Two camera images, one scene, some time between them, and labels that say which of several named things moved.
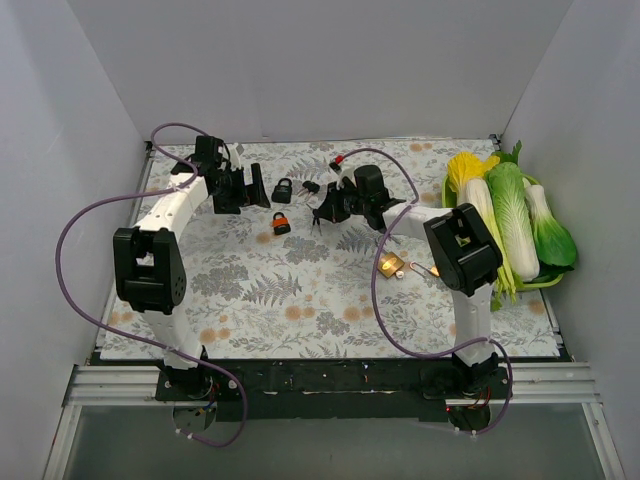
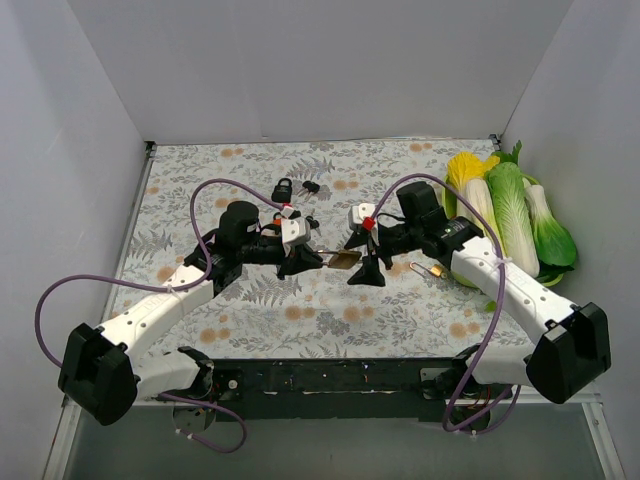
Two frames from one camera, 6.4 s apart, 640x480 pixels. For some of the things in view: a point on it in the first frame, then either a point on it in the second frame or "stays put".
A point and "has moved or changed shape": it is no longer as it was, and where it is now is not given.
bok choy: (555, 243) stays put
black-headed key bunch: (311, 186) stays put
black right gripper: (330, 206) → (373, 248)
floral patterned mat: (338, 266) stays put
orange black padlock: (280, 224) stays put
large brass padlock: (389, 265) has moved or changed shape
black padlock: (283, 191) stays put
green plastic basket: (449, 199) stays put
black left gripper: (247, 186) → (291, 257)
